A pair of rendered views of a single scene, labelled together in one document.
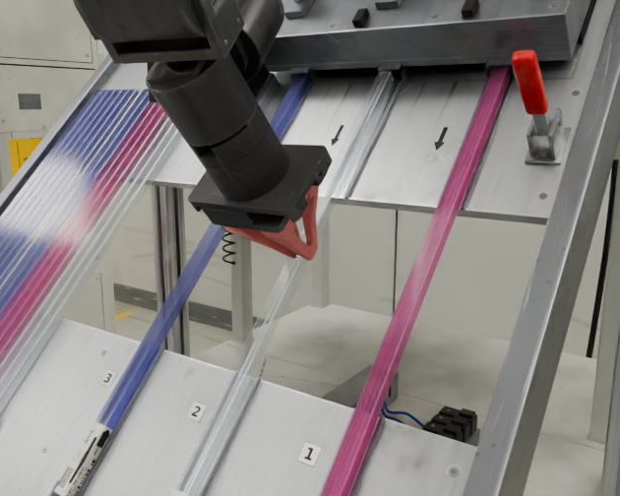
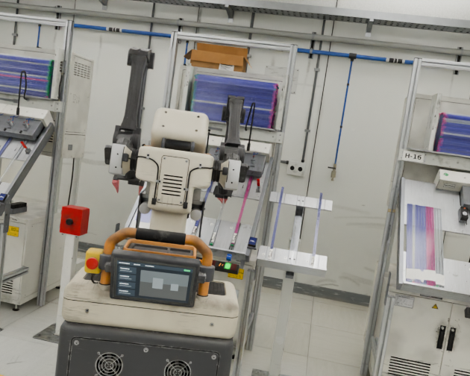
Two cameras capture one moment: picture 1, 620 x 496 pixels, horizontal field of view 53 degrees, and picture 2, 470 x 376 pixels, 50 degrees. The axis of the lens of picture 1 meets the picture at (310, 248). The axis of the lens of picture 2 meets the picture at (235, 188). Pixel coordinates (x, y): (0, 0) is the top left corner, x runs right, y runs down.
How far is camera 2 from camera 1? 236 cm
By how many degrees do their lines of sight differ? 26
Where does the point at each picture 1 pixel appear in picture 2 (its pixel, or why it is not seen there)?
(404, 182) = (238, 192)
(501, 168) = (252, 192)
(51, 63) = (76, 133)
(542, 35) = (258, 173)
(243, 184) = (224, 192)
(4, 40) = (68, 126)
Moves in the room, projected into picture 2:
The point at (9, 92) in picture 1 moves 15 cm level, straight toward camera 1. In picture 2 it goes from (66, 143) to (78, 146)
